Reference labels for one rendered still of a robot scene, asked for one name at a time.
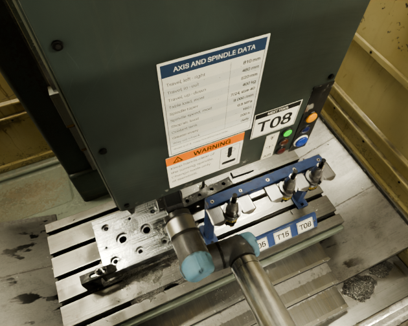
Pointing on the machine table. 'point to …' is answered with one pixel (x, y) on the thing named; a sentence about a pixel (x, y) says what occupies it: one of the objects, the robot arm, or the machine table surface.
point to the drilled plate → (153, 253)
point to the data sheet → (211, 93)
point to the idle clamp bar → (206, 193)
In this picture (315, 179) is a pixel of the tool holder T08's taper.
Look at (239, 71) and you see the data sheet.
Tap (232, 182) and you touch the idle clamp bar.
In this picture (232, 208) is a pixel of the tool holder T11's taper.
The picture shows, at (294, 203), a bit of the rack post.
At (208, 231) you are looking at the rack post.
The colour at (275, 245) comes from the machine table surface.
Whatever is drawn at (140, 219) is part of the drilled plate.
